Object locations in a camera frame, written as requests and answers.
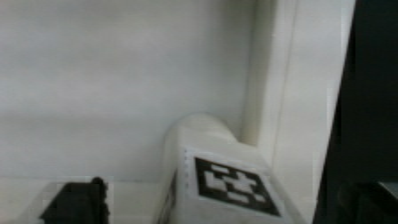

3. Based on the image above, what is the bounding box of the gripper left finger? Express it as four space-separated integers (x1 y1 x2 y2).
39 177 110 224

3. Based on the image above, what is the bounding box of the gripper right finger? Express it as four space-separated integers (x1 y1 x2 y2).
336 182 398 224

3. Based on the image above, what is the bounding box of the white square tabletop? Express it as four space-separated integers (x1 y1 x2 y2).
0 0 357 224

